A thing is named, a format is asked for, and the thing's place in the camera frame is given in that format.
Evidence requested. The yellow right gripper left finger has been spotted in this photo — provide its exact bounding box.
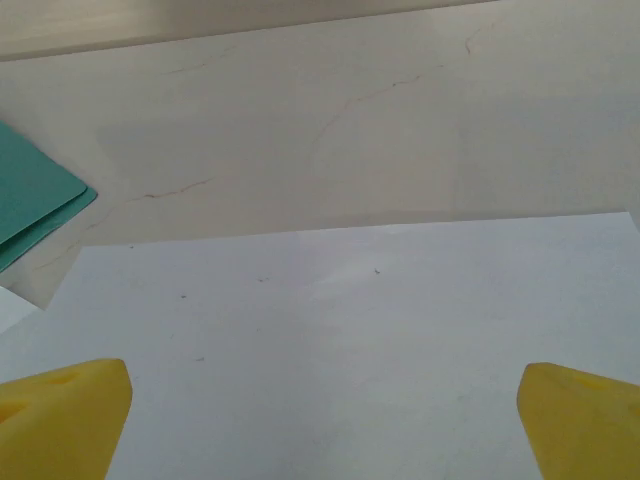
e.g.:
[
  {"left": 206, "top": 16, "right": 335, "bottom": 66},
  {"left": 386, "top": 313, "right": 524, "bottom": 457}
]
[{"left": 0, "top": 357, "right": 134, "bottom": 480}]

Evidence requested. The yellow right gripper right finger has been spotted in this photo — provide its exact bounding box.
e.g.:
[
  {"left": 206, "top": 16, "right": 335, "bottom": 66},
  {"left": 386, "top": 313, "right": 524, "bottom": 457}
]
[{"left": 516, "top": 361, "right": 640, "bottom": 480}]

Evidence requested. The white paper sheet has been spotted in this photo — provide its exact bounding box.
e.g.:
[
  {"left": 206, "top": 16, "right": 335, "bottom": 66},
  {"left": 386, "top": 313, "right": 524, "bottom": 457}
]
[
  {"left": 0, "top": 211, "right": 640, "bottom": 480},
  {"left": 0, "top": 286, "right": 42, "bottom": 335}
]

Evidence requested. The green paper folder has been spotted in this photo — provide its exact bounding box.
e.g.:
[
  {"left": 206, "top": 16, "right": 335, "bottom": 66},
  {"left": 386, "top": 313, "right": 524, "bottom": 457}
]
[{"left": 0, "top": 119, "right": 99, "bottom": 274}]

